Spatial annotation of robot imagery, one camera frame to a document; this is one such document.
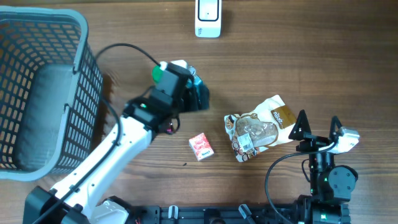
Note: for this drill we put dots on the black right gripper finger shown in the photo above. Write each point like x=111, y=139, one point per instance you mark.
x=301, y=129
x=334, y=127

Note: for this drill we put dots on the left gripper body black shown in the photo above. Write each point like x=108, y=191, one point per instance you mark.
x=192, y=102

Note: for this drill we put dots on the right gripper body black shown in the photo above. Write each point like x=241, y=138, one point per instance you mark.
x=313, y=142

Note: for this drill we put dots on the blue mouthwash bottle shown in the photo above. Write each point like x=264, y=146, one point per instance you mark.
x=196, y=81

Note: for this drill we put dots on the beige snack bag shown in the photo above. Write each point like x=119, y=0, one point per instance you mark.
x=252, y=133

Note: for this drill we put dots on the red black snack pouch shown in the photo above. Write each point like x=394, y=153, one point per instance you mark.
x=170, y=128

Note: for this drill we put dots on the green lid jar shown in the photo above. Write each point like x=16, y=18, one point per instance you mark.
x=157, y=74

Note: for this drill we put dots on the red tissue pack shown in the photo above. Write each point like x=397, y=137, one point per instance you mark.
x=201, y=147

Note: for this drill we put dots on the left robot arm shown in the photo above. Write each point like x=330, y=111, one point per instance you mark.
x=76, y=198

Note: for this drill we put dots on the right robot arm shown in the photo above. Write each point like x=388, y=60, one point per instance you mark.
x=330, y=185

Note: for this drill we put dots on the white barcode scanner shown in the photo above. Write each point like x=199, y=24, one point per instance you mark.
x=208, y=14

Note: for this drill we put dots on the grey plastic mesh basket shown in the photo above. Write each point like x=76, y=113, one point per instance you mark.
x=51, y=89

